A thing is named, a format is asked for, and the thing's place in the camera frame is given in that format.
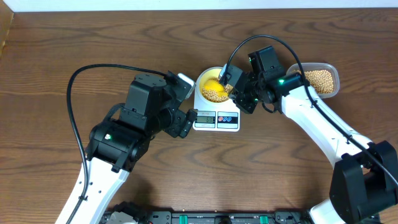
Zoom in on yellow measuring scoop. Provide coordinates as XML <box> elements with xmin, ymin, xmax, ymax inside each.
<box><xmin>202</xmin><ymin>80</ymin><xmax>228</xmax><ymax>98</ymax></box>

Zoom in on yellow plastic bowl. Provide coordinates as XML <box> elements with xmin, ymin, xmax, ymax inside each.
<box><xmin>198</xmin><ymin>67</ymin><xmax>222</xmax><ymax>102</ymax></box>

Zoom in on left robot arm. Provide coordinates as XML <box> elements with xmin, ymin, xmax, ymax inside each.
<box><xmin>57</xmin><ymin>73</ymin><xmax>197</xmax><ymax>223</ymax></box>

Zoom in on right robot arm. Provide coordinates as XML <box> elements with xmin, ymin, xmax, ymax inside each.
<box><xmin>220</xmin><ymin>46</ymin><xmax>397</xmax><ymax>223</ymax></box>

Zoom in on white digital kitchen scale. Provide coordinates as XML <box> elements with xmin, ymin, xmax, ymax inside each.
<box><xmin>193</xmin><ymin>68</ymin><xmax>241</xmax><ymax>132</ymax></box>

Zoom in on soybeans in yellow bowl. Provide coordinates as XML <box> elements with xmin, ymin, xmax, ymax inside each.
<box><xmin>201</xmin><ymin>82</ymin><xmax>233</xmax><ymax>103</ymax></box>

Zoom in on soybeans pile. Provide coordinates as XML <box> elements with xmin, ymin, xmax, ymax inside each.
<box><xmin>304</xmin><ymin>70</ymin><xmax>334</xmax><ymax>94</ymax></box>

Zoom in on clear plastic container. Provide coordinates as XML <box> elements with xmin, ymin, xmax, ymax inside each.
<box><xmin>302</xmin><ymin>62</ymin><xmax>340</xmax><ymax>98</ymax></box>

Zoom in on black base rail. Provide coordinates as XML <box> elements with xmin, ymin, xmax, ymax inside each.
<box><xmin>99</xmin><ymin>202</ymin><xmax>382</xmax><ymax>224</ymax></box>

